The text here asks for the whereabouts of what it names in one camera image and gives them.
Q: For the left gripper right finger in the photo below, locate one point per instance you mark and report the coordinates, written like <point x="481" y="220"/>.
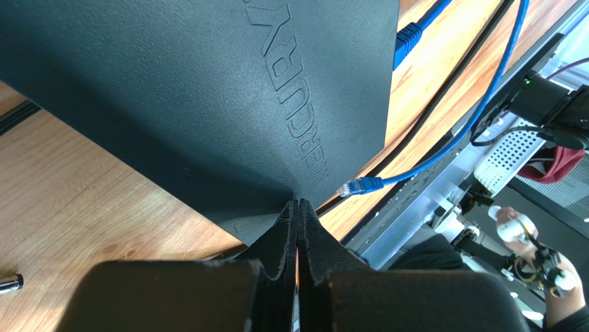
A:
<point x="339" y="292"/>

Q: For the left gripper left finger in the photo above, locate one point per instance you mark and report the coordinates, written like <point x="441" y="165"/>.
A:
<point x="253" y="291"/>

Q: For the black network switch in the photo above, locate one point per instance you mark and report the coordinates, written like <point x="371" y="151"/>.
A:
<point x="233" y="107"/>

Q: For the white perforated box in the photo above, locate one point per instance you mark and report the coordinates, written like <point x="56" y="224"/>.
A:
<point x="502" y="160"/>

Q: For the person hand with device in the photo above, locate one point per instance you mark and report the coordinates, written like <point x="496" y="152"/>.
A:
<point x="566" y="307"/>

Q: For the aluminium front rail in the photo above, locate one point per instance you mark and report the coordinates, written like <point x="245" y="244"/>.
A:
<point x="529" y="60"/>

